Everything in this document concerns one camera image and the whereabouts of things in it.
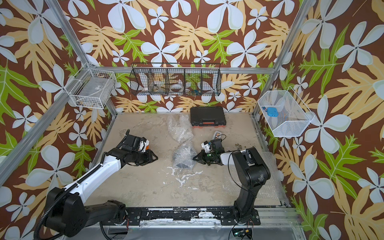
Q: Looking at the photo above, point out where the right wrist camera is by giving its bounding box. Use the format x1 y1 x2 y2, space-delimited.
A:
202 138 225 153

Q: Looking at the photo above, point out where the white wire basket right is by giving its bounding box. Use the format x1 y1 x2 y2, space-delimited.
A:
258 88 315 138

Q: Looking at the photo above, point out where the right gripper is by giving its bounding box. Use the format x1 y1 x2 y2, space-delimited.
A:
192 149 217 166

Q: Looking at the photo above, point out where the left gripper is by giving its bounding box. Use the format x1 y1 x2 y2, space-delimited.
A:
132 148 160 165

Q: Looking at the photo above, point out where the black plastic case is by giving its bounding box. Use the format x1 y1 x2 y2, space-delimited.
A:
190 107 227 127

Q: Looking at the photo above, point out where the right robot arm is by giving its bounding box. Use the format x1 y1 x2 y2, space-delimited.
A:
193 147 271 226

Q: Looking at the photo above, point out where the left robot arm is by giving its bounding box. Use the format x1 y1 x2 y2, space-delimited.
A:
33 132 158 240

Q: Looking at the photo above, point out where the white tape dispenser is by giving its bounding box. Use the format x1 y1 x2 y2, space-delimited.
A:
213 131 222 139

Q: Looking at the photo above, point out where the white wire basket left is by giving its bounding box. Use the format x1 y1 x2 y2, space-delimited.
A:
66 64 117 109

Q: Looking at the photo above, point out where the white wire basket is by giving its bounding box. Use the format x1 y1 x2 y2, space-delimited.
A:
258 88 315 138
66 64 117 109

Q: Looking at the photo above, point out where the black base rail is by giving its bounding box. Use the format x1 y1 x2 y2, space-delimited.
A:
104 206 261 227

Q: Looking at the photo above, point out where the blue object in basket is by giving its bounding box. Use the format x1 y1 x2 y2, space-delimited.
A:
267 107 279 118

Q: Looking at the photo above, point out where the clear bubble wrap sheet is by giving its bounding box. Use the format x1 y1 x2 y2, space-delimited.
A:
167 114 194 144

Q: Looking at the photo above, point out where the black wire basket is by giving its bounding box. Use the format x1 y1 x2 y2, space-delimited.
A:
129 63 222 96

